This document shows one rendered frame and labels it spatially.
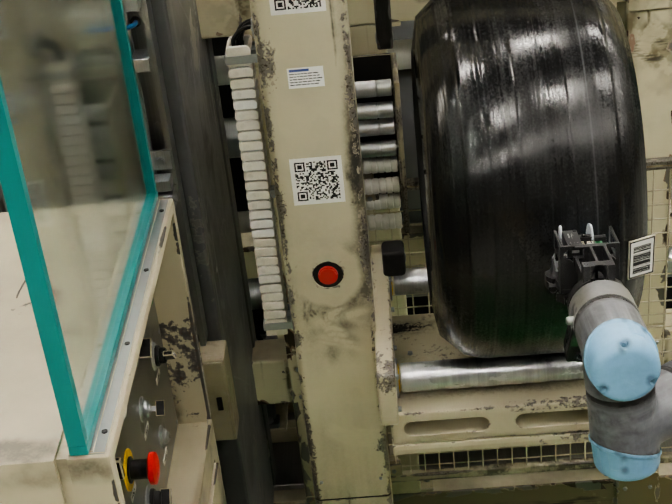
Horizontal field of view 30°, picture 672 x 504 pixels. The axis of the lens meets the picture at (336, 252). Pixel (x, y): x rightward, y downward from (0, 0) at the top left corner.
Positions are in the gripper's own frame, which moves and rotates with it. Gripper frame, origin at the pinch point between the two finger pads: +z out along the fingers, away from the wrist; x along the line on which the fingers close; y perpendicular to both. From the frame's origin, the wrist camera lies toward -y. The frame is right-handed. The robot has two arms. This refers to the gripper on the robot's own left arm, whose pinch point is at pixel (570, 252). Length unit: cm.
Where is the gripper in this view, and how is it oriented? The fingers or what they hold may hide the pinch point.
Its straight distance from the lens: 166.1
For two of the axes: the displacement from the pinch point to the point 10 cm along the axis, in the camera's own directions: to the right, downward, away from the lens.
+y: -0.8, -9.1, -4.0
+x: -10.0, 0.7, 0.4
